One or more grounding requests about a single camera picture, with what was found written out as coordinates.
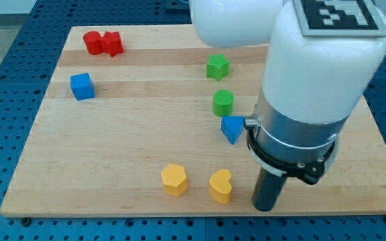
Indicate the wooden board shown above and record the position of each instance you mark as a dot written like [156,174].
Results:
[103,156]

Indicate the green star block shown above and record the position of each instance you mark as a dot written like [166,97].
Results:
[217,66]

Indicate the red star block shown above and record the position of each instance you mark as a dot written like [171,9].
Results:
[111,43]

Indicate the green cylinder block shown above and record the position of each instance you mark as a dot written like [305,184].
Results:
[223,102]

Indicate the blue cube block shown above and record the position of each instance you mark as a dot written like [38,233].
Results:
[82,86]

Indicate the blue triangle block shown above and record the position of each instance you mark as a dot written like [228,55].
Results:
[232,127]

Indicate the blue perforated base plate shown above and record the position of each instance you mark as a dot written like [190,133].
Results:
[25,72]

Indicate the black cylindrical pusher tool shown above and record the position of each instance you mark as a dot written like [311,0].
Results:
[267,190]

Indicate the yellow heart block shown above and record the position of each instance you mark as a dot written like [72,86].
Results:
[220,187]

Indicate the black and white fiducial tag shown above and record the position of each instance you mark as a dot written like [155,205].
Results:
[340,18]

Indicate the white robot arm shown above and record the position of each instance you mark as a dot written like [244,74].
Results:
[321,57]

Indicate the red cylinder block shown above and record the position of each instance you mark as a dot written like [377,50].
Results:
[92,42]

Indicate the yellow hexagon block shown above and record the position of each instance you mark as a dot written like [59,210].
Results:
[174,179]

